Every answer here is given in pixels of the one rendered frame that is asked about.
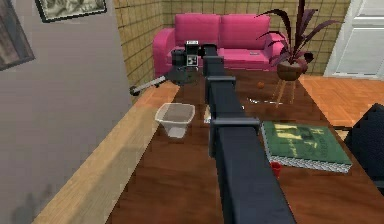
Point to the purple house plant in pot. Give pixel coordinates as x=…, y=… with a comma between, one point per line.
x=293, y=50

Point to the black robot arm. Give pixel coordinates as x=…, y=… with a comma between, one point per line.
x=233, y=133

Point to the clear glass bowl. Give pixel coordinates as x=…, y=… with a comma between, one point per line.
x=174, y=119

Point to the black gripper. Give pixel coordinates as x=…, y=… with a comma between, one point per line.
x=181, y=68

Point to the thin white pen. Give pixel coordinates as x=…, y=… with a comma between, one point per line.
x=263, y=101

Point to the green book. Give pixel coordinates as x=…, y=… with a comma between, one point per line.
x=303, y=146

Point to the grey framed wall picture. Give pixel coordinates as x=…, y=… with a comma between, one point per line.
x=11, y=36

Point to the white room door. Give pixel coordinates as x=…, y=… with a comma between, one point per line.
x=356, y=36

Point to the small red cup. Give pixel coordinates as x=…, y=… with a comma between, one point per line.
x=276, y=168

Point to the brown wooden table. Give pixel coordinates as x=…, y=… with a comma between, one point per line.
x=206, y=166

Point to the pink sofa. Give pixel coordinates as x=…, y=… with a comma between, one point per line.
x=216, y=43

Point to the grey remote control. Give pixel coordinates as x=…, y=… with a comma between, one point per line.
x=254, y=53

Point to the black chair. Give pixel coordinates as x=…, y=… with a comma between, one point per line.
x=366, y=143

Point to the small orange ball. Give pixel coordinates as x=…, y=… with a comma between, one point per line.
x=260, y=85

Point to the black framed wall picture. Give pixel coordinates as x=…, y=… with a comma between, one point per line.
x=71, y=8

